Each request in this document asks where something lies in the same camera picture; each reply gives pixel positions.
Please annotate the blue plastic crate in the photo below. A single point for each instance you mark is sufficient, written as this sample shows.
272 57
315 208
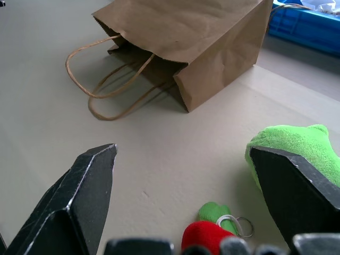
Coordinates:
305 26

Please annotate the green plush toy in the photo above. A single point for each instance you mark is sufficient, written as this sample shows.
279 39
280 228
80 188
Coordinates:
297 143

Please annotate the brown paper bag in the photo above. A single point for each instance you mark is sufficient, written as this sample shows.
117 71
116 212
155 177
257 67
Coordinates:
186 45

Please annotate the white crumpled paper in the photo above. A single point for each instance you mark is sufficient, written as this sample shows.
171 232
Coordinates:
322 6

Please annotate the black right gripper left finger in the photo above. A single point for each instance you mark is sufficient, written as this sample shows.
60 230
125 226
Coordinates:
79 196

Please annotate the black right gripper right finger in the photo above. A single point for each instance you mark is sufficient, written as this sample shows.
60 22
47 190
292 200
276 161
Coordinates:
297 196

